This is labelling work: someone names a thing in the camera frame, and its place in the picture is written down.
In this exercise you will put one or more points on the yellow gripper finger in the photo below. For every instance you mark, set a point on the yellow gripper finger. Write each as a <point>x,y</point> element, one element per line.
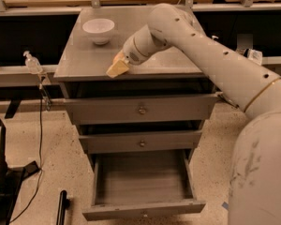
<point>119,67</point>

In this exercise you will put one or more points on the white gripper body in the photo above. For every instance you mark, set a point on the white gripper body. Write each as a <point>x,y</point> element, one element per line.
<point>130,53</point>

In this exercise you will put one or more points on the orange fruit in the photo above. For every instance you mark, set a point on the orange fruit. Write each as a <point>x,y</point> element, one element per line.
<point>119,57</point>

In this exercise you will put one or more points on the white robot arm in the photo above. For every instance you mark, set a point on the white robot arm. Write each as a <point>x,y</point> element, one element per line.
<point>255,181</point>

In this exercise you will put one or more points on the grey top drawer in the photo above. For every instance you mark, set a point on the grey top drawer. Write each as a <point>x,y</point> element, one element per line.
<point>119,110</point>

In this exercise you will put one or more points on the grey drawer cabinet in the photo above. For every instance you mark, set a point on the grey drawer cabinet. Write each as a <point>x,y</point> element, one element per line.
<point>83,65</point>

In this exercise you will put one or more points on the grey middle drawer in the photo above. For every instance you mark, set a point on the grey middle drawer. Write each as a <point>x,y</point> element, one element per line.
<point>140,141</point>

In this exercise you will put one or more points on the grey open bottom drawer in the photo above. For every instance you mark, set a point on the grey open bottom drawer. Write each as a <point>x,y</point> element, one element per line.
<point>142,185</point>

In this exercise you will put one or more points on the white ceramic bowl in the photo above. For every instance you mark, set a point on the white ceramic bowl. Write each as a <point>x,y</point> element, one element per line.
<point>100,31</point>

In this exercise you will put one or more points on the clear pump bottle left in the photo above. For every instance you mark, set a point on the clear pump bottle left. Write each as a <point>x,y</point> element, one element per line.
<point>32,63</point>

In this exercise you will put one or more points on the grey folded cloth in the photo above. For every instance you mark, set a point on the grey folded cloth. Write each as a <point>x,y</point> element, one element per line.
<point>226,99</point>

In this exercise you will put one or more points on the crumpled paper packet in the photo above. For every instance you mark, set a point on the crumpled paper packet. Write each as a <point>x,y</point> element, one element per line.
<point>251,54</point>

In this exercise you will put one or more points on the black tube on floor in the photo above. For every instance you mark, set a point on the black tube on floor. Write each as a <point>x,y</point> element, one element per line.
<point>64,203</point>

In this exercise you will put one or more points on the black stand base left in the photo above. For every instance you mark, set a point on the black stand base left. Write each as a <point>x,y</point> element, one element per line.
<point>10,180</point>

